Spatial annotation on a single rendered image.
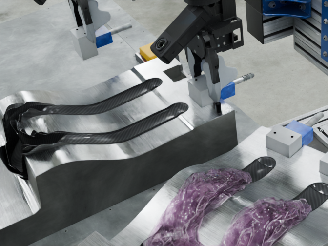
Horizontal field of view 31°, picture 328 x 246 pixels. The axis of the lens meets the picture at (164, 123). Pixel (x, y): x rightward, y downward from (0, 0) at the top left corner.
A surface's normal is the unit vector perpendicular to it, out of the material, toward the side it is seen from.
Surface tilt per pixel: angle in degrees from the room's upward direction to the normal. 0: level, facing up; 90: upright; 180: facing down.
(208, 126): 90
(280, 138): 0
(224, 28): 90
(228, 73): 79
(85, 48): 90
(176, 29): 32
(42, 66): 0
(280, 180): 0
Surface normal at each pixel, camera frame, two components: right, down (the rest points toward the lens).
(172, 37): -0.58, -0.44
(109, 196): 0.45, 0.48
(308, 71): -0.14, -0.79
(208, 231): -0.33, -0.62
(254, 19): -0.92, 0.33
